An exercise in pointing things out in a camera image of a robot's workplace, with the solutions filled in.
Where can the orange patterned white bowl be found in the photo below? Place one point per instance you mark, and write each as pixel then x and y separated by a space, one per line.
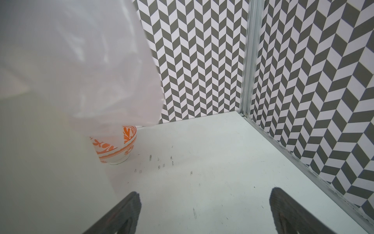
pixel 116 150

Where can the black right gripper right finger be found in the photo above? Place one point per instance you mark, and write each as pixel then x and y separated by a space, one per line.
pixel 292 218

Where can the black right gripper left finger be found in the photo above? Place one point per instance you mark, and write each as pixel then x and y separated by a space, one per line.
pixel 121 219

